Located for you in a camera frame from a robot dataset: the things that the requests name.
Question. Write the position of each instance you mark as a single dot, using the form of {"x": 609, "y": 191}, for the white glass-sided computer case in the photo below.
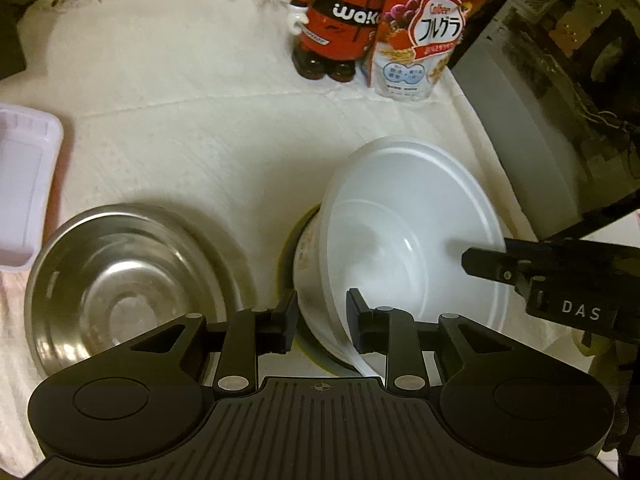
{"x": 525, "y": 125}

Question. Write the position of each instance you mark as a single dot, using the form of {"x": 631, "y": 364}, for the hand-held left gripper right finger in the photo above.
{"x": 359, "y": 320}

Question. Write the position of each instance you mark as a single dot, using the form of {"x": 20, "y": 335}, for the pink rectangular plastic tray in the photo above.
{"x": 25, "y": 185}

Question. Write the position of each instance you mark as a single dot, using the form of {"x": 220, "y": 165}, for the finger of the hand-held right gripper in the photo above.
{"x": 500, "y": 265}

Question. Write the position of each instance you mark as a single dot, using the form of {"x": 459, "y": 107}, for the white table cloth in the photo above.
{"x": 200, "y": 135}

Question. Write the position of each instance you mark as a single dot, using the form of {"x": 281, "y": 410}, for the white plastic bowl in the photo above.
{"x": 425, "y": 200}

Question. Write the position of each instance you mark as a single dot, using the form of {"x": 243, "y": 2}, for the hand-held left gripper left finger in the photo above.
{"x": 285, "y": 325}

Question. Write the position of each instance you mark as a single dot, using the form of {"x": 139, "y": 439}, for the stainless steel bowl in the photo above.
{"x": 125, "y": 280}

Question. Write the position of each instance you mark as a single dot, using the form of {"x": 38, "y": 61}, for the red black bear figurine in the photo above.
{"x": 340, "y": 25}

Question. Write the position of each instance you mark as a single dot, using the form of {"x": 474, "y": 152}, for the red cereal bag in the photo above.
{"x": 425, "y": 35}

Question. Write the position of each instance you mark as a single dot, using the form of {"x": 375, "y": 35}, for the cream ceramic bowl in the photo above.
{"x": 286, "y": 250}

